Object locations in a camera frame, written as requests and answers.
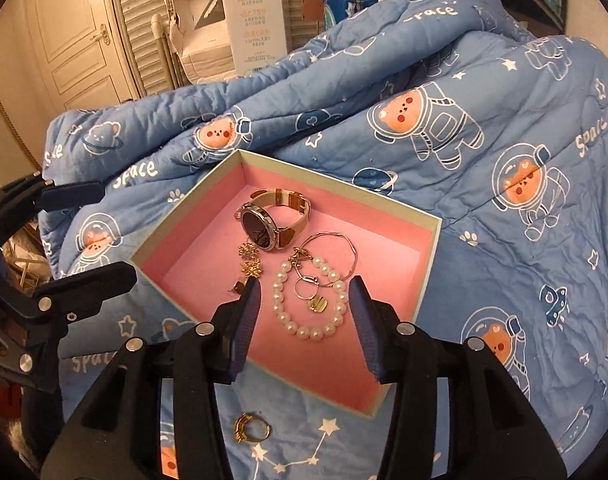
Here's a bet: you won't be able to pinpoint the louvered closet doors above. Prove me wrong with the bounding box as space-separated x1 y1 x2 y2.
109 0 331 97

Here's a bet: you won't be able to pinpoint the white baby high chair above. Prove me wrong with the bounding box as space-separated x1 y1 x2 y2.
151 0 236 84

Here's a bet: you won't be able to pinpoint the white pearl bracelet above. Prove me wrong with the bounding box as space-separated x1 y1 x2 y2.
272 255 348 342

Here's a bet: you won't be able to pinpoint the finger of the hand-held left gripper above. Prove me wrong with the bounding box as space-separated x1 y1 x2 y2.
0 261 137 394
0 172 106 241

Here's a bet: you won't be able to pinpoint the gold watch with beige strap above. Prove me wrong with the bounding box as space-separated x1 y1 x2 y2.
233 187 313 252

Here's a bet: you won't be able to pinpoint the tall white carton box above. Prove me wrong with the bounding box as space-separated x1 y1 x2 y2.
219 0 291 75

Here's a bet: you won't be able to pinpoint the cream panelled door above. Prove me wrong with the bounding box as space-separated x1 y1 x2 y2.
0 0 141 113

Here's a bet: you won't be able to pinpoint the mint box with pink lining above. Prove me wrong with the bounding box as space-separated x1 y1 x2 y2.
129 148 443 419

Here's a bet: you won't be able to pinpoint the blue astronaut bear blanket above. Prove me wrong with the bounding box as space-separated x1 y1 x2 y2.
38 0 608 480

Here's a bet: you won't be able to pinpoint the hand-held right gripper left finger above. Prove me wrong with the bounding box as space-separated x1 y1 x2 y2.
39 276 262 480

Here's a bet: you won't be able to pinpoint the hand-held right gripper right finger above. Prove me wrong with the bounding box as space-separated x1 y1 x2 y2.
349 275 570 480

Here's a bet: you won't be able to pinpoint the blue tissue pack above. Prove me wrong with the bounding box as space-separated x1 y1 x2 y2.
322 0 371 29

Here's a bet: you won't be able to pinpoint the thin silver bangle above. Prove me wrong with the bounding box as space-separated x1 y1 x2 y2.
299 231 360 289

